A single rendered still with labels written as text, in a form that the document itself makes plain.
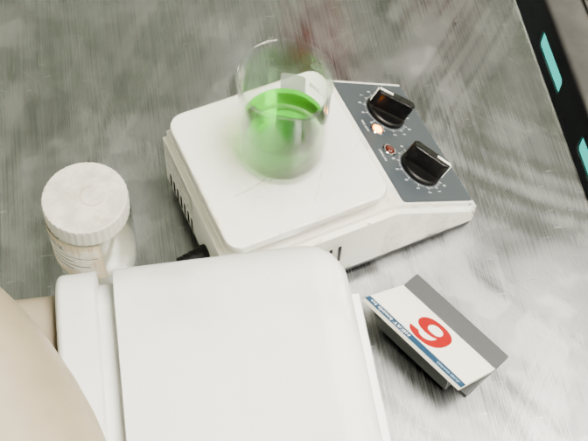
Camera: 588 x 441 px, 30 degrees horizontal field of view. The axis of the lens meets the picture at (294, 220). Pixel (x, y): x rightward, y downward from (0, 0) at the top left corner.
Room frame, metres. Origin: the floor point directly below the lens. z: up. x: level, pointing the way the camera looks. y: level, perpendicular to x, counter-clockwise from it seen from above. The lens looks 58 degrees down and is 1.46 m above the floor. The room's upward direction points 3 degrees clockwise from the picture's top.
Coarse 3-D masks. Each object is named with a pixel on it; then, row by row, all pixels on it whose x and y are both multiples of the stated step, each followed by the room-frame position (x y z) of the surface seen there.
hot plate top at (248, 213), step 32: (192, 128) 0.46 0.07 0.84; (224, 128) 0.46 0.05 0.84; (352, 128) 0.46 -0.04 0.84; (192, 160) 0.43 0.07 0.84; (224, 160) 0.43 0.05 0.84; (352, 160) 0.44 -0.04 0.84; (224, 192) 0.40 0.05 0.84; (256, 192) 0.40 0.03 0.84; (288, 192) 0.41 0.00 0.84; (320, 192) 0.41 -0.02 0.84; (352, 192) 0.41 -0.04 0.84; (384, 192) 0.41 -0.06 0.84; (224, 224) 0.38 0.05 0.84; (256, 224) 0.38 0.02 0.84; (288, 224) 0.38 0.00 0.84; (320, 224) 0.39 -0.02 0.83
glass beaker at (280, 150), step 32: (256, 64) 0.46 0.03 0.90; (288, 64) 0.47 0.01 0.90; (320, 64) 0.46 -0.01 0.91; (320, 96) 0.46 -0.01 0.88; (256, 128) 0.42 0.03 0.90; (288, 128) 0.41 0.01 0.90; (320, 128) 0.42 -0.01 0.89; (256, 160) 0.42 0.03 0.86; (288, 160) 0.41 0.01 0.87; (320, 160) 0.43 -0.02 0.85
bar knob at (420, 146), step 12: (420, 144) 0.47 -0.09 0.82; (408, 156) 0.46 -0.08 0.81; (420, 156) 0.46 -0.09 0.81; (432, 156) 0.46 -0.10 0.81; (408, 168) 0.45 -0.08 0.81; (420, 168) 0.46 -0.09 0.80; (432, 168) 0.46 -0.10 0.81; (444, 168) 0.45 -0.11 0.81; (420, 180) 0.44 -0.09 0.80; (432, 180) 0.45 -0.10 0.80
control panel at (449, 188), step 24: (360, 96) 0.52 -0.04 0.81; (360, 120) 0.49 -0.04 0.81; (408, 120) 0.51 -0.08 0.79; (384, 144) 0.47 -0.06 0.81; (408, 144) 0.48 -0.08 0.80; (432, 144) 0.49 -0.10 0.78; (384, 168) 0.45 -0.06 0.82; (408, 192) 0.43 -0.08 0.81; (432, 192) 0.44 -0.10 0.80; (456, 192) 0.45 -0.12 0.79
